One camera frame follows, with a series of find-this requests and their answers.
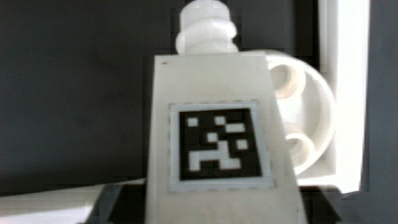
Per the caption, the white L-shaped fence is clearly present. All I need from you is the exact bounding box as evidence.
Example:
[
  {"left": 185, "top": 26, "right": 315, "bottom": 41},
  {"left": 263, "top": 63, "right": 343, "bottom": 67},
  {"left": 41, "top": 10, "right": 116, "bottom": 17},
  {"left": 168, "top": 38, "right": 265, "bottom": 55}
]
[{"left": 0, "top": 0, "right": 370, "bottom": 224}]

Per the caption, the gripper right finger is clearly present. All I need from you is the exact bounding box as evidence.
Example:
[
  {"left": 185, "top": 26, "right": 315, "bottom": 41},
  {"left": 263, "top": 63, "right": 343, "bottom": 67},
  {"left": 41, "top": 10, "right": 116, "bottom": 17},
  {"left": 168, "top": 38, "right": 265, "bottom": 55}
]
[{"left": 301, "top": 186, "right": 356, "bottom": 224}]

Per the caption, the white stool leg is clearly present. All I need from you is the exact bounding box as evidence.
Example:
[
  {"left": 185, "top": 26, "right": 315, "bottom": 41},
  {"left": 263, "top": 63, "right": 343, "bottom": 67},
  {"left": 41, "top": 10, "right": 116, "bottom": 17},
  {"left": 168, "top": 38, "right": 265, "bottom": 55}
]
[{"left": 146, "top": 0, "right": 308, "bottom": 224}]

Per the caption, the white round stool seat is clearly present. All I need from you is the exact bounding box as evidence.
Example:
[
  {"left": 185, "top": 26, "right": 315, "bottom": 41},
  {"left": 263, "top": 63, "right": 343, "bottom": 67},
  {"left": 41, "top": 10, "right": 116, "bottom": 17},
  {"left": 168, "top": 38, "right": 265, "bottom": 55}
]
[{"left": 240, "top": 50, "right": 336, "bottom": 182}]

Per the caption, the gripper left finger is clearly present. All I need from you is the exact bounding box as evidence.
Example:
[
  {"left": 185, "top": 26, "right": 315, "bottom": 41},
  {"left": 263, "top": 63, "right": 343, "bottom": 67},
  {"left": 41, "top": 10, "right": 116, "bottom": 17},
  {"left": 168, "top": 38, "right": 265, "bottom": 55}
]
[{"left": 84, "top": 184, "right": 123, "bottom": 224}]

